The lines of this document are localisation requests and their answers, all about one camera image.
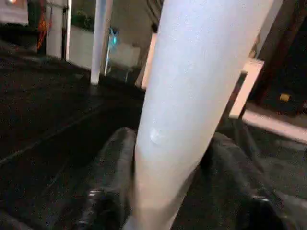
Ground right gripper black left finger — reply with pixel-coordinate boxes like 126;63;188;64
79;126;138;230

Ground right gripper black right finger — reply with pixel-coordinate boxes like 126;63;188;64
182;133;298;230

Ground white plastic table leg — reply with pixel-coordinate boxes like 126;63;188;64
90;0;114;85
123;0;285;230

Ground grey pole stand blue brackets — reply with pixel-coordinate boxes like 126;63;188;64
105;26;119;72

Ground red cord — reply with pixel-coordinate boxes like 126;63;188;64
37;0;50;52

